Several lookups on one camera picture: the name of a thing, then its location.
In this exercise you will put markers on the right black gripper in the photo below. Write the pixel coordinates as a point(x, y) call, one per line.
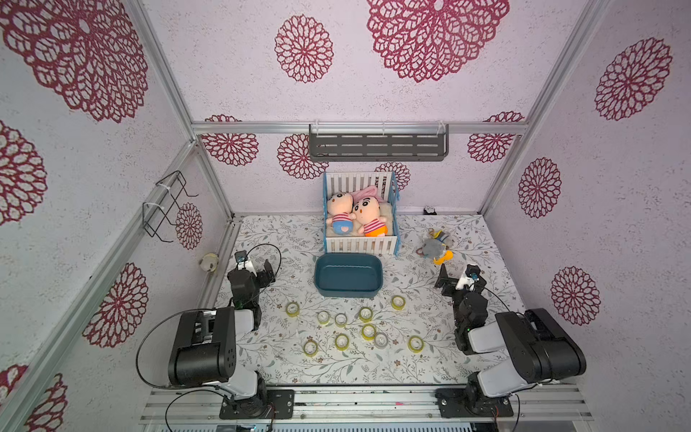
point(453, 286)

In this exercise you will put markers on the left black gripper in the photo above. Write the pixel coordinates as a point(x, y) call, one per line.
point(268, 271)

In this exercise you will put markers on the yellow tape roll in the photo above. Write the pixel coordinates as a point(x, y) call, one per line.
point(369, 332)
point(365, 314)
point(341, 320)
point(310, 348)
point(323, 318)
point(398, 302)
point(416, 344)
point(342, 342)
point(292, 309)

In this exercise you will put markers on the clear tape roll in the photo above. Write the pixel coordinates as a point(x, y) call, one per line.
point(381, 340)

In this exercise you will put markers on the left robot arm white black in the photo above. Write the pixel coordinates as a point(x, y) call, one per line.
point(205, 349)

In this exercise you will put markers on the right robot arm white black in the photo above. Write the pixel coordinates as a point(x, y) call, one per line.
point(539, 349)

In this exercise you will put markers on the teal plastic storage box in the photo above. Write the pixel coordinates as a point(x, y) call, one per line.
point(348, 275)

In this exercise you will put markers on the plush doll blue shorts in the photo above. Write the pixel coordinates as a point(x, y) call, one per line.
point(340, 213)

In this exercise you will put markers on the blue white toy crib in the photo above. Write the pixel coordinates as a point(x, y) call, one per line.
point(387, 183)

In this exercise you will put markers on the plush doll orange shorts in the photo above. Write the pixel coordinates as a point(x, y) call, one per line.
point(367, 212)

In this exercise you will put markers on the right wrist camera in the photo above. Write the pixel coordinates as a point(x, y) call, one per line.
point(467, 281)

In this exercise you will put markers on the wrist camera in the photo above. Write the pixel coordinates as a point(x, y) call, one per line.
point(243, 260)
point(467, 281)

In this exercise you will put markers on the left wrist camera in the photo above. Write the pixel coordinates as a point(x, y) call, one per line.
point(243, 260)

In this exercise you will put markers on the grey plush keychain toy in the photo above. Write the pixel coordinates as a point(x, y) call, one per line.
point(438, 247)

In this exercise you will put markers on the small round plush on wall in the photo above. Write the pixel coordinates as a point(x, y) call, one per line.
point(209, 262)

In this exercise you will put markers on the black wire wall rack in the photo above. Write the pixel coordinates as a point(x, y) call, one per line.
point(155, 214)

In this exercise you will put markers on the grey wall shelf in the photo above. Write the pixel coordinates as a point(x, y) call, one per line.
point(378, 147)

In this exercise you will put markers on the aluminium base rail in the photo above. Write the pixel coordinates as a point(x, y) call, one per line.
point(376, 403)

